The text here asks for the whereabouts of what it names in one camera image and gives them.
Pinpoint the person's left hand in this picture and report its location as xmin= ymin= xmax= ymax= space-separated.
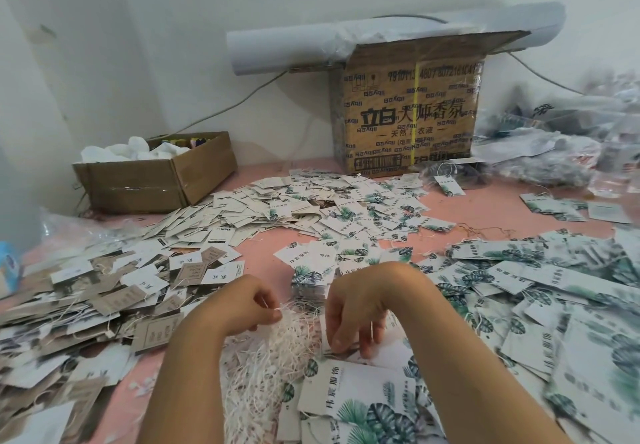
xmin=190 ymin=273 xmax=285 ymax=338

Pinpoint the person's right hand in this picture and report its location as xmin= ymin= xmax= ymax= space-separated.
xmin=325 ymin=261 xmax=441 ymax=357

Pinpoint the pile of white strings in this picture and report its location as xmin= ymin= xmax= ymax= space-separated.
xmin=215 ymin=303 xmax=326 ymax=444

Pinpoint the heap of small tags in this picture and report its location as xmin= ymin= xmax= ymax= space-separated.
xmin=135 ymin=171 xmax=459 ymax=252

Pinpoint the pile of brown white tags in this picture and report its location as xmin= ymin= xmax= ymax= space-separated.
xmin=0 ymin=233 xmax=247 ymax=444

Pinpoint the pile of green leaf tags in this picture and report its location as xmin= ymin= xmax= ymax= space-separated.
xmin=275 ymin=231 xmax=640 ymax=444

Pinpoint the person's right forearm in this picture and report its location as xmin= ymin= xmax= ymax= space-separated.
xmin=390 ymin=273 xmax=571 ymax=444

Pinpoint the person's left forearm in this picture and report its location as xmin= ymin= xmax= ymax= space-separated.
xmin=137 ymin=319 xmax=241 ymax=444

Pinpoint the small open cardboard box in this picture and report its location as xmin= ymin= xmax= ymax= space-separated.
xmin=73 ymin=131 xmax=239 ymax=215

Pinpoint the clear plastic bag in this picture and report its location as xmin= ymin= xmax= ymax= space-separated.
xmin=38 ymin=209 xmax=119 ymax=260

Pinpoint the white crumpled material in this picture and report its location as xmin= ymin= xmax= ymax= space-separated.
xmin=79 ymin=135 xmax=191 ymax=163

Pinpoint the large printed cardboard box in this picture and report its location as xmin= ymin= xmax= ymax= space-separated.
xmin=330 ymin=29 xmax=531 ymax=177

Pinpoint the blue tissue pack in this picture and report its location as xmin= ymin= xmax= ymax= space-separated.
xmin=0 ymin=241 xmax=23 ymax=298

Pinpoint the heap of clear plastic bags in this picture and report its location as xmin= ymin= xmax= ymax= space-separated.
xmin=472 ymin=73 xmax=640 ymax=200

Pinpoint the white roll in plastic wrap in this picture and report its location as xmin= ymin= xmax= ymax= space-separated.
xmin=226 ymin=1 xmax=567 ymax=76

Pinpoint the black cable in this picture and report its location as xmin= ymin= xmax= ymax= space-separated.
xmin=170 ymin=69 xmax=289 ymax=138

